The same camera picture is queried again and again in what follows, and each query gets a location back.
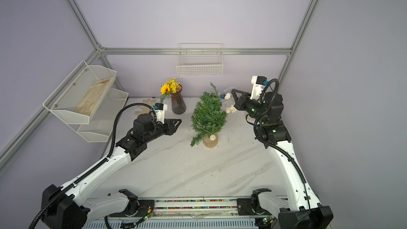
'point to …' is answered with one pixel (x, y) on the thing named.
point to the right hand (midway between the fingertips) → (232, 94)
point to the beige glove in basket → (88, 103)
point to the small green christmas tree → (208, 117)
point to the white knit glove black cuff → (144, 109)
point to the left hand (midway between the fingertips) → (179, 123)
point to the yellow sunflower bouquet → (171, 86)
